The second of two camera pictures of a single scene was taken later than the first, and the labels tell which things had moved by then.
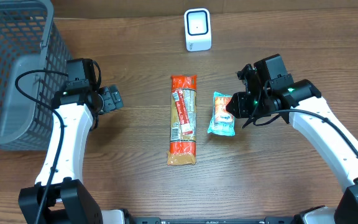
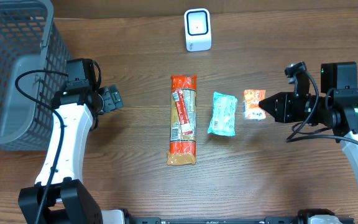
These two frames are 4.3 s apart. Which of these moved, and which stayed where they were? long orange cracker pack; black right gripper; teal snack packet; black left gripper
Moved: black right gripper
Stayed: long orange cracker pack; black left gripper; teal snack packet
